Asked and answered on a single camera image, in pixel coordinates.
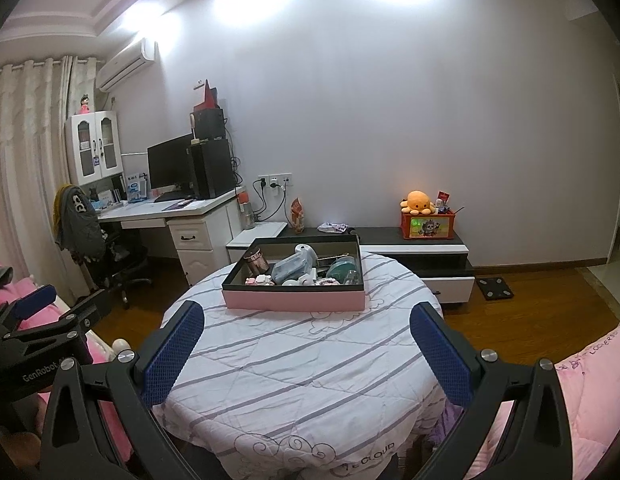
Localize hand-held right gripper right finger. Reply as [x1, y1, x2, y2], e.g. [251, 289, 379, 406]
[409, 301, 573, 480]

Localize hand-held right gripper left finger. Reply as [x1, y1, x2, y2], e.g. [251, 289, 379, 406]
[39, 300, 207, 480]

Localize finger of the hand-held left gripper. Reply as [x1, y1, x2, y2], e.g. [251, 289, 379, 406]
[6, 284, 58, 322]
[1, 290, 114, 347]

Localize pink box with dark rim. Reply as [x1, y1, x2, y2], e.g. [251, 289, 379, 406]
[221, 236, 367, 312]

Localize clear plastic case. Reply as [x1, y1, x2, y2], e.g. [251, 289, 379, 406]
[271, 254, 311, 284]

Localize white electric shaver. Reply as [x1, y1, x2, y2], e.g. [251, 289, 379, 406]
[294, 243, 319, 269]

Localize pink plush blanket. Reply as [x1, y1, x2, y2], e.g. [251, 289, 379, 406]
[0, 260, 122, 463]

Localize black office chair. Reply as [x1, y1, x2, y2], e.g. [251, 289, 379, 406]
[54, 185, 154, 310]

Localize black bathroom scale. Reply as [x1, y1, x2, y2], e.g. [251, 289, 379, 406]
[477, 276, 515, 302]

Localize grey skull hoodie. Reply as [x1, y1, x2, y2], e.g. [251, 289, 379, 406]
[54, 185, 106, 262]

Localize black white low cabinet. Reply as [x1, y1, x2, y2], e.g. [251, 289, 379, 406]
[226, 221, 476, 306]

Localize white desk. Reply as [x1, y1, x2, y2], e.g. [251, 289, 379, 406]
[97, 187, 245, 287]

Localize rose gold jar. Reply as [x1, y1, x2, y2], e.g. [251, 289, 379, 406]
[242, 249, 271, 277]

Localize red toy box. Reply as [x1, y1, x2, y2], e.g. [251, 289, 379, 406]
[401, 208, 456, 241]

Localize teal round case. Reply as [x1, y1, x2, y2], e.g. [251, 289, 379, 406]
[326, 256, 361, 282]

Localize blue boxes on desk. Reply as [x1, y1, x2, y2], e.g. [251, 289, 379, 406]
[125, 172, 149, 204]

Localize beige curtain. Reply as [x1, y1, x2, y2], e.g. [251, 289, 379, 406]
[0, 55, 98, 267]

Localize pink printed quilt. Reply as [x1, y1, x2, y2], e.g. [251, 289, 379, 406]
[462, 320, 620, 480]

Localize orange octopus plush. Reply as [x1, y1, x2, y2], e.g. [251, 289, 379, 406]
[401, 190, 435, 213]

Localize clear bottle with red cap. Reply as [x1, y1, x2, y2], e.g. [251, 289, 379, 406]
[239, 192, 255, 231]

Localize white hutch cabinet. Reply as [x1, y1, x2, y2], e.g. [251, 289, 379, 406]
[65, 110, 125, 186]

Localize black computer monitor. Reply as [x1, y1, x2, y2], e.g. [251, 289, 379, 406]
[147, 133, 195, 199]

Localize red snack bag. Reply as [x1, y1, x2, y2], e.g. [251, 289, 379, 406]
[289, 197, 307, 234]

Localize black computer tower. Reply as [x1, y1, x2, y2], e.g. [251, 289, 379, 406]
[190, 138, 237, 200]

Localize black speaker box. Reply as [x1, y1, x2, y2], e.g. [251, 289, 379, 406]
[192, 108, 227, 142]

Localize white air conditioner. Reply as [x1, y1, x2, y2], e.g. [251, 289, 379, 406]
[96, 38, 157, 93]

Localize red triangular ornament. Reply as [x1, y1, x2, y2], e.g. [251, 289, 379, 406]
[192, 80, 221, 111]

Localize white bed frame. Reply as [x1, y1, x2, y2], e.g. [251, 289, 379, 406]
[90, 330, 135, 362]

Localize black power cable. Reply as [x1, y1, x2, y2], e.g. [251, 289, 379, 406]
[254, 180, 291, 223]

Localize white wall power outlet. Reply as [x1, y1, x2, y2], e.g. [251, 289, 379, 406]
[258, 173, 293, 192]

